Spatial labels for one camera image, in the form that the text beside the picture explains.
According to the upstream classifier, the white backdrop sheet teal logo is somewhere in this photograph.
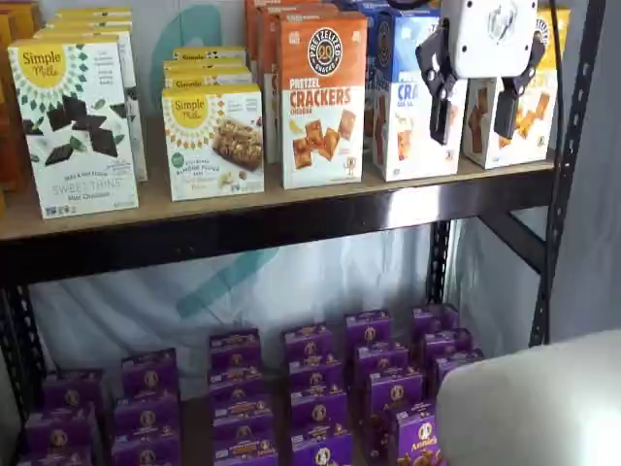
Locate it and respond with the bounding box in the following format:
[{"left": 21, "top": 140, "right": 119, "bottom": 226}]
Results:
[{"left": 28, "top": 0, "right": 535, "bottom": 384}]

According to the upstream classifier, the blue white pretzel crackers box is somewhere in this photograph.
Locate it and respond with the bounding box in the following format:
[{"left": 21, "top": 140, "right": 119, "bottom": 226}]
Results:
[
  {"left": 367, "top": 8, "right": 470, "bottom": 183},
  {"left": 334, "top": 0, "right": 393, "bottom": 30}
]

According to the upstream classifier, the yellow white pretzel crackers box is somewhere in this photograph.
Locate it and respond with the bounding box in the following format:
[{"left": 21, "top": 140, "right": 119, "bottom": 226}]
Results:
[{"left": 461, "top": 3, "right": 572, "bottom": 171}]

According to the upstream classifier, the Simple Mills almond bars box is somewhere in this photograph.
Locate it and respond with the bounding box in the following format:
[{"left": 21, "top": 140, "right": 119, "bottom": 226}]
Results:
[
  {"left": 160, "top": 83, "right": 266, "bottom": 203},
  {"left": 162, "top": 65, "right": 254, "bottom": 91},
  {"left": 162, "top": 57, "right": 249, "bottom": 72},
  {"left": 172, "top": 45, "right": 247, "bottom": 62}
]

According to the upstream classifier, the Simple Mills Sweet Thins box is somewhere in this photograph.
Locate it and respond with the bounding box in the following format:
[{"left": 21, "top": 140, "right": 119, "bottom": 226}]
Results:
[
  {"left": 7, "top": 34, "right": 141, "bottom": 220},
  {"left": 45, "top": 17, "right": 135, "bottom": 31},
  {"left": 32, "top": 26, "right": 149, "bottom": 183},
  {"left": 54, "top": 6, "right": 134, "bottom": 20}
]

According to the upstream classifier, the black metal shelving rack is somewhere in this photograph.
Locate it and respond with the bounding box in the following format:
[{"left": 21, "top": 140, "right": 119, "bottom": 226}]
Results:
[{"left": 0, "top": 0, "right": 608, "bottom": 466}]

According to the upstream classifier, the purple Annie's snack box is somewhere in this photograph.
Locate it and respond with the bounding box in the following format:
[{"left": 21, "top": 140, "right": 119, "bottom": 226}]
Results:
[
  {"left": 287, "top": 355, "right": 346, "bottom": 395},
  {"left": 208, "top": 365, "right": 266, "bottom": 405},
  {"left": 431, "top": 349, "right": 487, "bottom": 390},
  {"left": 16, "top": 446, "right": 94, "bottom": 466},
  {"left": 343, "top": 310, "right": 394, "bottom": 351},
  {"left": 290, "top": 426, "right": 355, "bottom": 466},
  {"left": 281, "top": 321, "right": 337, "bottom": 366},
  {"left": 41, "top": 369, "right": 106, "bottom": 415},
  {"left": 209, "top": 328, "right": 264, "bottom": 373},
  {"left": 353, "top": 341, "right": 410, "bottom": 385},
  {"left": 120, "top": 347, "right": 180, "bottom": 400},
  {"left": 212, "top": 426, "right": 278, "bottom": 458},
  {"left": 361, "top": 404, "right": 442, "bottom": 466},
  {"left": 411, "top": 303, "right": 460, "bottom": 342},
  {"left": 111, "top": 428, "right": 182, "bottom": 466},
  {"left": 289, "top": 384, "right": 350, "bottom": 431},
  {"left": 212, "top": 394, "right": 276, "bottom": 436},
  {"left": 421, "top": 328, "right": 474, "bottom": 366},
  {"left": 23, "top": 404, "right": 99, "bottom": 455},
  {"left": 214, "top": 450, "right": 280, "bottom": 466},
  {"left": 113, "top": 393, "right": 181, "bottom": 436},
  {"left": 365, "top": 368, "right": 426, "bottom": 415}
]

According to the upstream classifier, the yellow snack box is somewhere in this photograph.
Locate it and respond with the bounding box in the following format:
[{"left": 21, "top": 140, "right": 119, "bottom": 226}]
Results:
[{"left": 5, "top": 0, "right": 43, "bottom": 41}]

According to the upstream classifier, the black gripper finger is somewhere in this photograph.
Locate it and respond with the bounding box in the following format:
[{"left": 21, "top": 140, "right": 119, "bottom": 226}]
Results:
[
  {"left": 493, "top": 17, "right": 552, "bottom": 142},
  {"left": 415, "top": 17, "right": 460, "bottom": 147}
]

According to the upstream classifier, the orange pretzel crackers box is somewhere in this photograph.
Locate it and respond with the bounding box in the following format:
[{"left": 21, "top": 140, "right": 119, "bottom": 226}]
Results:
[
  {"left": 256, "top": 3, "right": 341, "bottom": 165},
  {"left": 276, "top": 10, "right": 369, "bottom": 191},
  {"left": 244, "top": 0, "right": 311, "bottom": 75}
]

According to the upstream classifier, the orange snack box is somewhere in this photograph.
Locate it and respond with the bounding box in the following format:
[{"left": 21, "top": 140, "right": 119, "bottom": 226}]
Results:
[{"left": 0, "top": 12, "right": 31, "bottom": 194}]

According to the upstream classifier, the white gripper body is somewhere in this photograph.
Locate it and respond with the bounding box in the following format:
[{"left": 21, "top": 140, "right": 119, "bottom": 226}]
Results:
[{"left": 439, "top": 0, "right": 539, "bottom": 80}]

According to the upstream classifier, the wooden shelf board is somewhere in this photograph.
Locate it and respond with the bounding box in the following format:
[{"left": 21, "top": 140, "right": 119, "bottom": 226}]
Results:
[{"left": 0, "top": 149, "right": 557, "bottom": 242}]

